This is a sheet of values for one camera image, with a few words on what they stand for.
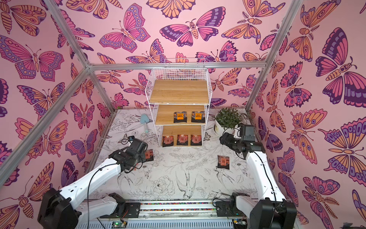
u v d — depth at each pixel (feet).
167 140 3.28
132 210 2.40
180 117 2.67
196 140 3.28
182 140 3.28
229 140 2.35
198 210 2.45
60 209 1.27
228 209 2.39
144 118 3.74
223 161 2.95
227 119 2.90
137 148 2.06
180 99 2.25
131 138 2.41
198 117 2.68
